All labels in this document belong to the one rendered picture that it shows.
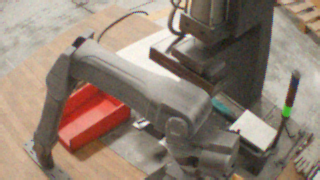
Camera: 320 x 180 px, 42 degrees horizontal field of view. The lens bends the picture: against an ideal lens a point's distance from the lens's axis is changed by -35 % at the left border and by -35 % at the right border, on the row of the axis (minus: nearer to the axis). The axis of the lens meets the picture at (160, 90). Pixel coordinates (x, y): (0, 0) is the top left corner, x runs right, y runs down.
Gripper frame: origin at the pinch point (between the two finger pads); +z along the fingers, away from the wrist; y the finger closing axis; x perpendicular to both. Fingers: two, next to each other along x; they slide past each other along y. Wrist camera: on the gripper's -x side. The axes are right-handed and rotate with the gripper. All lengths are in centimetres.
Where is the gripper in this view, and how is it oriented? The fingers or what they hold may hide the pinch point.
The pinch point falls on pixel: (200, 170)
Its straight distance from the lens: 114.7
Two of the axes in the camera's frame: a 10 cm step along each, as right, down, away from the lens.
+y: 5.7, -7.9, 2.3
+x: -7.8, -4.5, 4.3
